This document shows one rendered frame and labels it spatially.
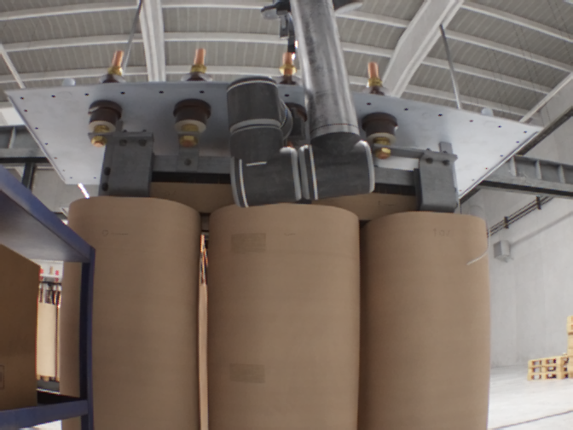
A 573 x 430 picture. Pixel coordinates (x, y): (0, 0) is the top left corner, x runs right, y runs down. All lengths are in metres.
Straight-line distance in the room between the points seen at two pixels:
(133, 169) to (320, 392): 0.77
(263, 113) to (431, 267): 0.64
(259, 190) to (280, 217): 0.32
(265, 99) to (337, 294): 0.53
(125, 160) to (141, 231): 0.23
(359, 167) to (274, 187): 0.16
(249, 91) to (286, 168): 0.18
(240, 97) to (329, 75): 0.19
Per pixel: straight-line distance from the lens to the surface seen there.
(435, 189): 1.48
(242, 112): 1.00
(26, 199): 0.82
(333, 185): 0.97
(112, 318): 1.25
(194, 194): 1.44
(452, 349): 1.37
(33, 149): 10.70
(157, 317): 1.24
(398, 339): 1.34
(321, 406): 1.25
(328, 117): 1.00
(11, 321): 0.89
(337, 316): 1.27
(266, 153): 0.97
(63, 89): 1.39
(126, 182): 1.37
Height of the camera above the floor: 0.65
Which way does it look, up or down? 16 degrees up
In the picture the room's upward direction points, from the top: straight up
